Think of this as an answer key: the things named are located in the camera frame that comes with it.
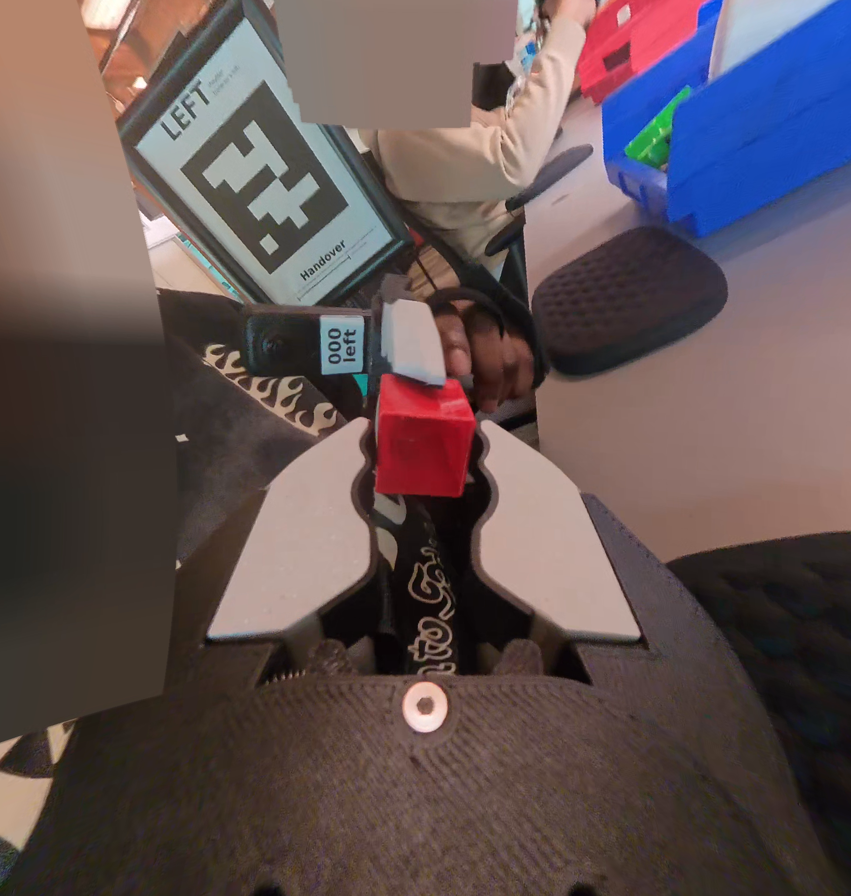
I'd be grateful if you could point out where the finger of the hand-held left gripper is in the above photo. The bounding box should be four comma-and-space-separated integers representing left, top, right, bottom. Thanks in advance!
381, 299, 449, 389

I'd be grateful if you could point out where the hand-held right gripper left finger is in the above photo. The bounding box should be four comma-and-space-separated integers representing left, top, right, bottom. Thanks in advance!
206, 417, 379, 643

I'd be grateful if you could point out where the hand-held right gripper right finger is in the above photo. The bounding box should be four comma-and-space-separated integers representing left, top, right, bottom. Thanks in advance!
469, 419, 643, 644

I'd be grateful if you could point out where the red plastic cube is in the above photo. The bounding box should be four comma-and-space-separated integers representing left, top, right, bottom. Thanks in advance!
373, 374, 477, 499

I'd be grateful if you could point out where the blue plastic storage bin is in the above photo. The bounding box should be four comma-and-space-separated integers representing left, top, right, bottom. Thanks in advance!
602, 0, 851, 240

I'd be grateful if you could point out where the black foam pad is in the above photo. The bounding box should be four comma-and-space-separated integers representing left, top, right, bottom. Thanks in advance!
530, 225, 729, 377
667, 531, 851, 841

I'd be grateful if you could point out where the green plastic block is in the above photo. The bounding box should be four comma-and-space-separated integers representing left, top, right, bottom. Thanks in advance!
623, 85, 694, 170

